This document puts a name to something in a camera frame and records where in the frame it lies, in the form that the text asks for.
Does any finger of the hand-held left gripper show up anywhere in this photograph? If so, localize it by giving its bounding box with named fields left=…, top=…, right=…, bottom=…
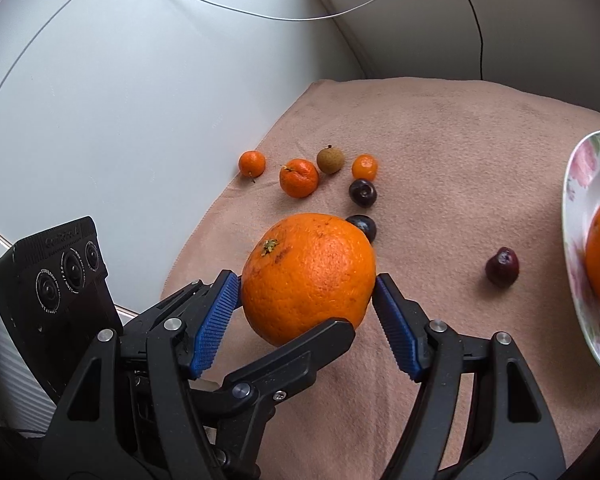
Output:
left=124, top=281, right=217, bottom=333
left=200, top=317, right=357, bottom=478

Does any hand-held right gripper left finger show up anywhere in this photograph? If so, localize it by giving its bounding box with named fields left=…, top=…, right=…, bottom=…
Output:
left=40, top=269, right=242, bottom=480

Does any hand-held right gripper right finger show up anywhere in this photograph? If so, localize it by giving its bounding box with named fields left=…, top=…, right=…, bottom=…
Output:
left=371, top=273, right=567, bottom=480

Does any large orange with green stem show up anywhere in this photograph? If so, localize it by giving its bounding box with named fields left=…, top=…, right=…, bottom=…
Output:
left=241, top=213, right=377, bottom=347

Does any dark red cherry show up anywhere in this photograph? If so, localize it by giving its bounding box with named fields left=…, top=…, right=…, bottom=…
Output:
left=348, top=178, right=378, bottom=209
left=484, top=246, right=521, bottom=290
left=344, top=214, right=378, bottom=244

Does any small mandarin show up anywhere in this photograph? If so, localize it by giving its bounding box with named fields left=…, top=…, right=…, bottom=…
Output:
left=238, top=150, right=267, bottom=179

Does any wrinkled mandarin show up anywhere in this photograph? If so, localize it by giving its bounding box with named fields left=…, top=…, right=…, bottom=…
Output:
left=279, top=158, right=320, bottom=199

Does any orange kumquat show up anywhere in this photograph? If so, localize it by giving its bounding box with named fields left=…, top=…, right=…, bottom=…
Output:
left=351, top=154, right=379, bottom=182

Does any brown longan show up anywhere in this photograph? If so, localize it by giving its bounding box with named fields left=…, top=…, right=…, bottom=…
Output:
left=316, top=145, right=344, bottom=175

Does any floral white plate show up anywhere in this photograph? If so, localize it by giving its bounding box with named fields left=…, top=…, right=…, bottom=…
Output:
left=561, top=129, right=600, bottom=380

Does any beige towel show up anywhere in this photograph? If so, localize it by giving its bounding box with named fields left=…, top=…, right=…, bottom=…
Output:
left=157, top=77, right=600, bottom=480

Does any white panel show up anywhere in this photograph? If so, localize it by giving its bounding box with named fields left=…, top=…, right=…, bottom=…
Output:
left=0, top=0, right=366, bottom=321

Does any black cable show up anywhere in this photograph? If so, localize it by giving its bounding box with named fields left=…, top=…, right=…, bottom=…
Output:
left=396, top=0, right=483, bottom=82

